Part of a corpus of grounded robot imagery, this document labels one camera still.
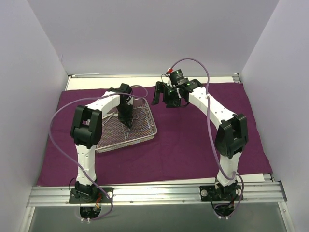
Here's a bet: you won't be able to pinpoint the metal mesh instrument tray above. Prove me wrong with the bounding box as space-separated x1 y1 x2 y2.
96 98 157 153

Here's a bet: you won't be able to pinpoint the purple surgical wrap cloth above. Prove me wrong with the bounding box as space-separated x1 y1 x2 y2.
37 83 272 187

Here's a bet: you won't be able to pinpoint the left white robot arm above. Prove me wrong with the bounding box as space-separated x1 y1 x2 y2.
70 84 134 203

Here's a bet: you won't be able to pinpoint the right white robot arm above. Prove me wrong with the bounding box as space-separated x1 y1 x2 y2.
152 79 248 200

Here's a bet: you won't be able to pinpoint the steel tweezers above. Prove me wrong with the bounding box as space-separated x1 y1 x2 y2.
102 113 118 127

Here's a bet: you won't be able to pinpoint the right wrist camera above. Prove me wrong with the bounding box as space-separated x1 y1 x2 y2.
169 69 186 86

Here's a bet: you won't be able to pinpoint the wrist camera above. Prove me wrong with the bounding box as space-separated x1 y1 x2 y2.
120 83 132 94
169 69 186 86

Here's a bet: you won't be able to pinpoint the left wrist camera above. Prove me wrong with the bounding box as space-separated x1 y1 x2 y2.
120 83 132 94

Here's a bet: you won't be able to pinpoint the aluminium front rail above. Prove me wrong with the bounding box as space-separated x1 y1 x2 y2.
27 182 286 207

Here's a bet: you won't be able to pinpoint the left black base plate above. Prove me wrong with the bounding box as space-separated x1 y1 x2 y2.
69 187 114 204

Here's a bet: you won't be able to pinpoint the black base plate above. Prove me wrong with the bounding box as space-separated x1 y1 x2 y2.
69 187 114 204
199 183 243 202

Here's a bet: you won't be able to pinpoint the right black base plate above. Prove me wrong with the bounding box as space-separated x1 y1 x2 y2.
199 183 243 202

